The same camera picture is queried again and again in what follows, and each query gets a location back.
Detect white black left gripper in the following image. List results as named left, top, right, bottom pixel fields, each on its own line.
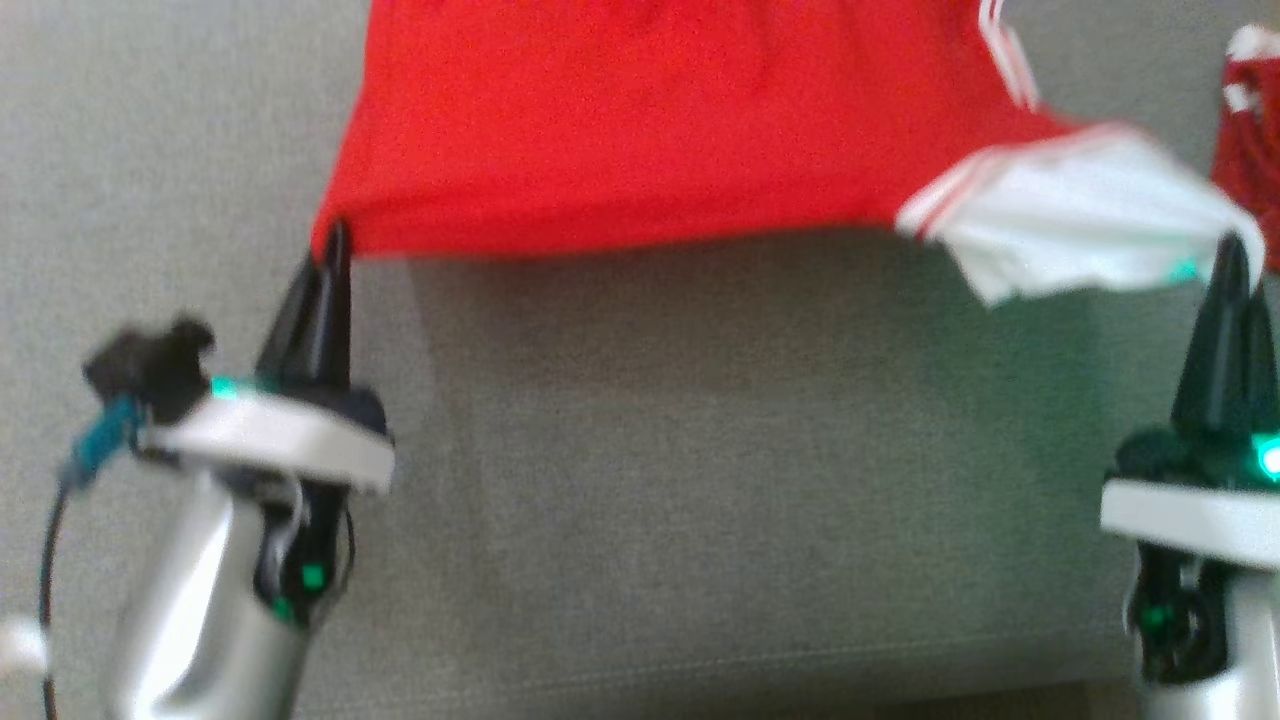
left=135, top=220, right=396, bottom=629

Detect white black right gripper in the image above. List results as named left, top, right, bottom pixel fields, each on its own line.
left=1100, top=232, right=1280, bottom=683

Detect red shorts with white stripe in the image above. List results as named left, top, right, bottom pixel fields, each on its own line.
left=1210, top=25, right=1280, bottom=271

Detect red jersey with white sleeves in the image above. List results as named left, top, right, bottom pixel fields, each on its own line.
left=310, top=0, right=1266, bottom=306

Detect grey sofa seat cushion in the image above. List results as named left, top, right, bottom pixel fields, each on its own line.
left=0, top=0, right=1280, bottom=720

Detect blue left camera connector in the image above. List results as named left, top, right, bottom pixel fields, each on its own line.
left=60, top=395, right=146, bottom=491

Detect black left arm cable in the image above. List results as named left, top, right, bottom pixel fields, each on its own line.
left=38, top=480, right=79, bottom=720

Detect white left cable label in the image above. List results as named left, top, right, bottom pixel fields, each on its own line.
left=0, top=615, right=49, bottom=671

